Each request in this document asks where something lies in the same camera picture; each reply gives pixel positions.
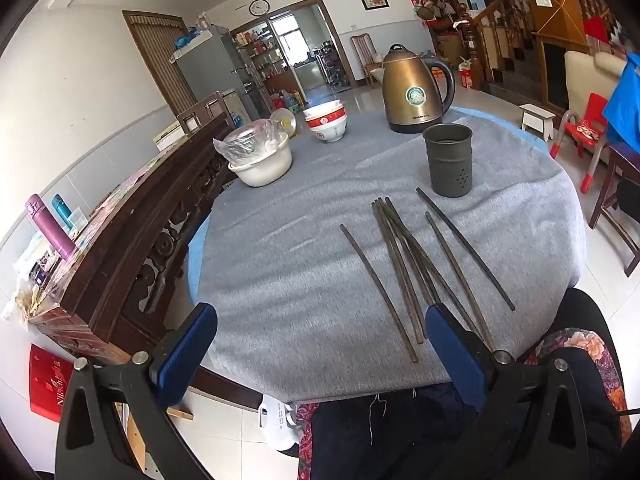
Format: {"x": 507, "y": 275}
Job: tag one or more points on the white round lid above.
{"x": 287, "y": 120}

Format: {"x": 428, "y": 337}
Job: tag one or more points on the red child chair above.
{"x": 592, "y": 115}

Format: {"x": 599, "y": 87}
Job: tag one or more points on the blue bottle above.
{"x": 64, "y": 212}

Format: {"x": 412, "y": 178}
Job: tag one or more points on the white box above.
{"x": 167, "y": 137}

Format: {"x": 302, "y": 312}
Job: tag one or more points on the person's dark trousers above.
{"x": 390, "y": 440}

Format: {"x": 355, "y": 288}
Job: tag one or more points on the dark carved wooden sideboard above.
{"x": 125, "y": 240}

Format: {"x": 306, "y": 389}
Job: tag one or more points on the white electric heater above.
{"x": 277, "y": 425}

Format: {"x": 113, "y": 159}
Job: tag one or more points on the grey perforated chopstick holder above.
{"x": 447, "y": 165}

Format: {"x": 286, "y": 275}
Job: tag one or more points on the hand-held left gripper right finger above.
{"x": 452, "y": 350}

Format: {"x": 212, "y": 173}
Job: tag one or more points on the tall-backed wooden chair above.
{"x": 362, "y": 47}

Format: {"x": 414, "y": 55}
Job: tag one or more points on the large white bowl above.
{"x": 265, "y": 170}

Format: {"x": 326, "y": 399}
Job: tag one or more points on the blue cloth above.
{"x": 625, "y": 100}

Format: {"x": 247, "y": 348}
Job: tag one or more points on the grey tablecloth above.
{"x": 300, "y": 260}

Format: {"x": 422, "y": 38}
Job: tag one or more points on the pile of packets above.
{"x": 35, "y": 270}

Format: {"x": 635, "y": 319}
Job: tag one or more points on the wooden staircase railing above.
{"x": 470, "y": 40}

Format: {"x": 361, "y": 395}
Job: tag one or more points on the dark wooden chair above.
{"x": 625, "y": 160}

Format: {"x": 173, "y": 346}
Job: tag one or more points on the person's floral padded jacket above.
{"x": 590, "y": 355}

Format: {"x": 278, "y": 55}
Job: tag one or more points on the blue table cover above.
{"x": 196, "y": 255}

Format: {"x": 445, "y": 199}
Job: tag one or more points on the purple thermos bottle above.
{"x": 50, "y": 230}

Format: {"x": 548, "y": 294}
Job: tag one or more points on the carved wooden chair back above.
{"x": 205, "y": 110}

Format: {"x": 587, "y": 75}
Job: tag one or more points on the colourful printed sheet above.
{"x": 115, "y": 200}

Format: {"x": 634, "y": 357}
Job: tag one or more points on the brown curtained door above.
{"x": 160, "y": 55}

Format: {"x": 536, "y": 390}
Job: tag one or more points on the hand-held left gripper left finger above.
{"x": 185, "y": 350}

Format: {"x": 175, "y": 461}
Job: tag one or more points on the round wall clock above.
{"x": 259, "y": 7}

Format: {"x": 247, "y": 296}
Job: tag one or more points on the red and white bowl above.
{"x": 327, "y": 131}
{"x": 325, "y": 110}

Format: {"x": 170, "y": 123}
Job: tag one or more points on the shelf with bottles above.
{"x": 260, "y": 45}

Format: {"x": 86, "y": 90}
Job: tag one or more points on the small white stool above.
{"x": 537, "y": 112}

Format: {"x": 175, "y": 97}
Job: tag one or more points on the grey refrigerator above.
{"x": 210, "y": 67}

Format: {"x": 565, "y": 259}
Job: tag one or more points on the cream armchair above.
{"x": 587, "y": 72}

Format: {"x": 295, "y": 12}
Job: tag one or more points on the bronze electric kettle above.
{"x": 412, "y": 95}

